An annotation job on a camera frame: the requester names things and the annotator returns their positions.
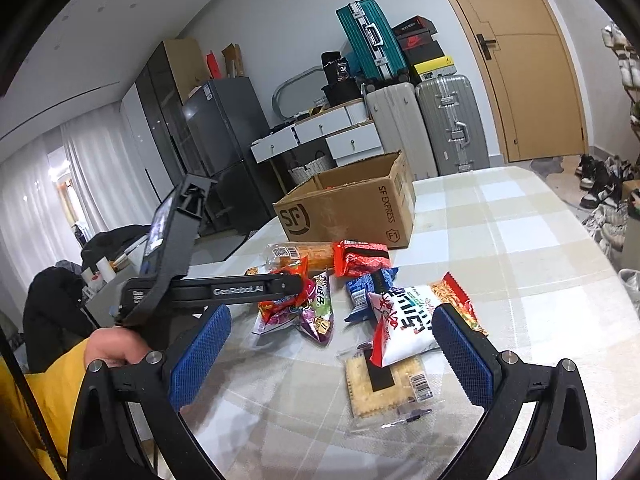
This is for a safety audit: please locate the pile of shoes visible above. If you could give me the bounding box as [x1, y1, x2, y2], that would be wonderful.
[572, 152, 640, 257]

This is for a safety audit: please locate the person's left hand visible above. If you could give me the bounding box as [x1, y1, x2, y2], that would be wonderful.
[84, 327, 168, 367]

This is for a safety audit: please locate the checked beige tablecloth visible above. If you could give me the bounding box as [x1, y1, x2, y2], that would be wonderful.
[145, 165, 632, 480]

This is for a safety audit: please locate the white sheer curtain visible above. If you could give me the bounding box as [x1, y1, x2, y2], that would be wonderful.
[0, 120, 151, 291]

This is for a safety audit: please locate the plain black shoe box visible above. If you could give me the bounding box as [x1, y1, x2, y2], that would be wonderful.
[402, 40, 446, 68]

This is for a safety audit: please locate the orange cake packet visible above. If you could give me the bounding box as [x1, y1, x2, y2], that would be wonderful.
[265, 241, 337, 277]

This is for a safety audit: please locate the shoe rack with shoes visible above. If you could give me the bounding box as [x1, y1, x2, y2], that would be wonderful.
[600, 20, 640, 141]

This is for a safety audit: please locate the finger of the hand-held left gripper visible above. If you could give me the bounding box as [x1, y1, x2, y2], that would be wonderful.
[270, 269, 308, 303]

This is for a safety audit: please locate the purple snack packet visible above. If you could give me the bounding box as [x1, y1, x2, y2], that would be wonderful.
[296, 271, 337, 347]

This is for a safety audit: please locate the white wardrobe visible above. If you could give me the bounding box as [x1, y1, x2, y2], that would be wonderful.
[120, 82, 173, 200]

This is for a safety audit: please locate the dark glass cabinet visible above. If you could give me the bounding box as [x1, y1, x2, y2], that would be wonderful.
[135, 40, 201, 196]

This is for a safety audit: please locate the blue snack packet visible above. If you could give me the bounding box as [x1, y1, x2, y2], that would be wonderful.
[344, 267, 399, 324]

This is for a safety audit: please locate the beige suitcase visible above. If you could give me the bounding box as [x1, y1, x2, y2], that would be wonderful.
[364, 81, 438, 181]

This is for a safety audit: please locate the woven laundry basket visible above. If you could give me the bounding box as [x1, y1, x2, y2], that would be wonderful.
[287, 152, 335, 187]

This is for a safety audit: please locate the brown cardboard box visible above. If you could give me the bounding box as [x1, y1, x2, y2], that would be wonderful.
[272, 151, 417, 250]

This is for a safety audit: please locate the clear cracker packet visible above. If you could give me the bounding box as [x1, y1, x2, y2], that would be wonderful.
[336, 344, 435, 435]

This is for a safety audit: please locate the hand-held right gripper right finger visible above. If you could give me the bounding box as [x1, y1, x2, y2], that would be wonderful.
[431, 301, 598, 480]

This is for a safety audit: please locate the teal suitcase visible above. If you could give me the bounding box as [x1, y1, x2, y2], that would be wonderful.
[335, 0, 406, 83]

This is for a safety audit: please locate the grey refrigerator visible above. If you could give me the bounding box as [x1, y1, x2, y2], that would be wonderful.
[182, 77, 275, 211]

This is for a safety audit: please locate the tall cardboard box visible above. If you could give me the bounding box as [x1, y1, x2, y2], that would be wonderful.
[165, 37, 207, 103]

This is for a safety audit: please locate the silver suitcase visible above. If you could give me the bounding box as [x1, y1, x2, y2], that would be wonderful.
[415, 74, 491, 176]

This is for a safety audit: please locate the red and purple candy packet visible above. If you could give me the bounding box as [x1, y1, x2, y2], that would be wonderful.
[251, 257, 316, 336]

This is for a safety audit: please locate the white and red noodle packet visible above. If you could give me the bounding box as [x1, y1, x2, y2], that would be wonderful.
[366, 284, 446, 368]

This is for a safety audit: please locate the red snack packet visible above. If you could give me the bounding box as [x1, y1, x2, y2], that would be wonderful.
[332, 240, 391, 277]

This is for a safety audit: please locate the red and black shoe box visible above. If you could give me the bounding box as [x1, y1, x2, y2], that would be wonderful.
[400, 30, 436, 53]

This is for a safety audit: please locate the white desk with drawers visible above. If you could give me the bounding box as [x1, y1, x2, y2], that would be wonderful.
[250, 100, 384, 167]

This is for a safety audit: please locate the flat black shoe box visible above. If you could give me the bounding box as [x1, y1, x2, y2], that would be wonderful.
[392, 16, 432, 36]

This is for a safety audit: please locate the person's left forearm yellow sleeve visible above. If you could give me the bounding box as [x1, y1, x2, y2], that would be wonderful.
[0, 335, 96, 480]

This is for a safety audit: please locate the wooden door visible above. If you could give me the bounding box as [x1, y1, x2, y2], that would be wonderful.
[425, 0, 587, 163]

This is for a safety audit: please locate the black jacket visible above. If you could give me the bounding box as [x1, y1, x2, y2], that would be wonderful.
[22, 265, 97, 367]

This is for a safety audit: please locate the grey framed mirror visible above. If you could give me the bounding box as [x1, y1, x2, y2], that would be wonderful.
[272, 66, 327, 122]

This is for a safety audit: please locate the small brown box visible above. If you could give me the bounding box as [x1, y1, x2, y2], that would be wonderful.
[221, 42, 248, 79]

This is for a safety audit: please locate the black cloth pile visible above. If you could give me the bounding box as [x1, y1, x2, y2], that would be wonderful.
[80, 225, 152, 272]

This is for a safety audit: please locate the orange noodle packet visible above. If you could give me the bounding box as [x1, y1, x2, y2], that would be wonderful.
[430, 271, 490, 337]

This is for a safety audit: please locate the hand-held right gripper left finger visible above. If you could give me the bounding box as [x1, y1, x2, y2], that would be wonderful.
[66, 304, 233, 480]

